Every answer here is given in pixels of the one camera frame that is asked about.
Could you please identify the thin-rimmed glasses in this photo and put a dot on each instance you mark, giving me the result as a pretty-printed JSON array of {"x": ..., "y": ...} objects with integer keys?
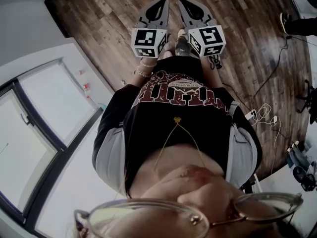
[{"x": 198, "y": 219}]

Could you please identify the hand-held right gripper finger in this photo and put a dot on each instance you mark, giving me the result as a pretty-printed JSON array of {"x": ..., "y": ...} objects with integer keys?
[
  {"x": 181, "y": 11},
  {"x": 205, "y": 11}
]

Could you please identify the person's right forearm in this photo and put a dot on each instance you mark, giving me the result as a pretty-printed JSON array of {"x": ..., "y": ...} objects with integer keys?
[{"x": 212, "y": 76}]

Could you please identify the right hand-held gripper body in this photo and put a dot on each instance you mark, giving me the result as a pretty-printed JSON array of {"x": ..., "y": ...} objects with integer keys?
[{"x": 210, "y": 39}]

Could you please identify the white charger plug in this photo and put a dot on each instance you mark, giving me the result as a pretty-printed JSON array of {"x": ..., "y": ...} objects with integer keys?
[{"x": 274, "y": 121}]

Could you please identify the white power strip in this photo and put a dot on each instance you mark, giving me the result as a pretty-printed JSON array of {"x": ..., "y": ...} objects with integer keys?
[{"x": 251, "y": 114}]

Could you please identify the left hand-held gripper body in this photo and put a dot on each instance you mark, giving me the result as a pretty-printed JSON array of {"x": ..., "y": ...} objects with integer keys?
[{"x": 145, "y": 39}]

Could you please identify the dark-framed window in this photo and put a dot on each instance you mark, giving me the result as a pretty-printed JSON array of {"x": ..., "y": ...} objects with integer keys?
[{"x": 42, "y": 133}]

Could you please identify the black stand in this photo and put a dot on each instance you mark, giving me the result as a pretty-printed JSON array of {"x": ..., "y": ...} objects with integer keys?
[{"x": 307, "y": 100}]

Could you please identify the person's face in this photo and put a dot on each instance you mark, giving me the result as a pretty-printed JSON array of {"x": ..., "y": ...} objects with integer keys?
[{"x": 193, "y": 202}]

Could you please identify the blue equipment clutter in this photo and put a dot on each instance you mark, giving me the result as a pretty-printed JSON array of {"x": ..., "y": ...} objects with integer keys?
[{"x": 303, "y": 167}]

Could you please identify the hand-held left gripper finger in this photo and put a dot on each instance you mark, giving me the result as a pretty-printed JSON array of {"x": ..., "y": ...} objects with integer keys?
[
  {"x": 166, "y": 11},
  {"x": 144, "y": 12}
]

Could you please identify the metal chair leg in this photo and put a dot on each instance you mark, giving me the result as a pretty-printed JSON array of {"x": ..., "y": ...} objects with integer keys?
[{"x": 255, "y": 182}]

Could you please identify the black printed t-shirt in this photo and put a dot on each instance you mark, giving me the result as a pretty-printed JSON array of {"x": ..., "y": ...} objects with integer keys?
[{"x": 178, "y": 123}]

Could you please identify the red small cup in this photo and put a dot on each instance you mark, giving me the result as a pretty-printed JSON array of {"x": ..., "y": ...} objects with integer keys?
[{"x": 86, "y": 86}]

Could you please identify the person's foot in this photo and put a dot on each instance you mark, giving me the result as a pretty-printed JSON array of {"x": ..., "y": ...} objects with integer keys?
[{"x": 181, "y": 32}]

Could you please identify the person's left forearm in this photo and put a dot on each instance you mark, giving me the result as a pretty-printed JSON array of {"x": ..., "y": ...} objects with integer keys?
[{"x": 146, "y": 69}]

